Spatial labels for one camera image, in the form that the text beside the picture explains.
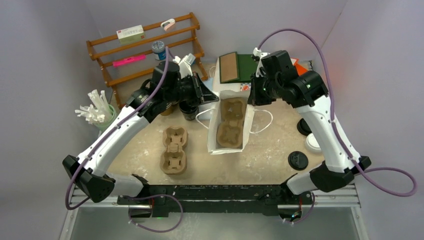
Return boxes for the light blue paper bag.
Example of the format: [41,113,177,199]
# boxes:
[195,90,274,155]

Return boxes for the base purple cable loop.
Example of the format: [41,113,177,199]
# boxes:
[127,195,183,234]

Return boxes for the white pink clip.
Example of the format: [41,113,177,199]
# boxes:
[160,18,176,32]

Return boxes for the black paper coffee cup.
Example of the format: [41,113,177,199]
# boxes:
[178,101,199,121]

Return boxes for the green straw holder cup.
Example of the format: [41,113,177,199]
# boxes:
[94,105,118,133]

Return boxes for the white wrapped straws bundle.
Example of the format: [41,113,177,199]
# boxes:
[74,89,111,125]

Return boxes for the blue white jar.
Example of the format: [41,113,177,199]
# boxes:
[151,40,166,61]

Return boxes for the cream kraft paper bag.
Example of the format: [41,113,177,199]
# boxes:
[209,59,241,92]

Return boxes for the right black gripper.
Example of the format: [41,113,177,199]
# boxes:
[249,72,284,107]

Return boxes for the orange paper bag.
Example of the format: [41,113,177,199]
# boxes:
[290,58,308,76]

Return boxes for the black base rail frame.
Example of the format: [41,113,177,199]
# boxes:
[117,181,313,220]

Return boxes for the white green box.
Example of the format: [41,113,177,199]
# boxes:
[116,25,145,46]

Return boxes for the checkered patterned paper bag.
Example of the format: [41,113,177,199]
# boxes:
[239,82,252,92]

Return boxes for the green paper bag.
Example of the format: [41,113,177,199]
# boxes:
[218,52,258,84]

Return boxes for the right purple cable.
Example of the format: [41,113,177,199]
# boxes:
[257,28,418,198]

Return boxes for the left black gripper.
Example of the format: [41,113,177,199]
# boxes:
[164,71,219,108]

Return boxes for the white cup lid stack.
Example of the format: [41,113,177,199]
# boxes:
[304,133,322,154]

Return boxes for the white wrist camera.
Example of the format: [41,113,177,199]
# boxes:
[252,47,270,78]
[172,53,196,78]

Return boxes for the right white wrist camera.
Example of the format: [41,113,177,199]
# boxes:
[252,47,270,78]

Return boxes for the wooden shelf rack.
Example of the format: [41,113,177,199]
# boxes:
[86,12,209,108]

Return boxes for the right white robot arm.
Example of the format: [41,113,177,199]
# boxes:
[248,48,371,204]

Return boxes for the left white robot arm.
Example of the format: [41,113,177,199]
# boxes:
[62,61,219,205]

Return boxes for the brown pulp cup carrier stack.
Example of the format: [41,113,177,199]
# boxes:
[159,126,188,175]

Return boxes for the black coffee cup lid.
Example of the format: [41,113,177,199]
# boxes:
[287,151,309,171]

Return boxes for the pink highlighter marker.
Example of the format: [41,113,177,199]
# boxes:
[112,54,146,68]

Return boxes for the black cup lid stack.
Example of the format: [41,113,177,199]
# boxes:
[296,118,312,136]

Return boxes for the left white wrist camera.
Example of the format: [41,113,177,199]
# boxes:
[172,53,196,78]

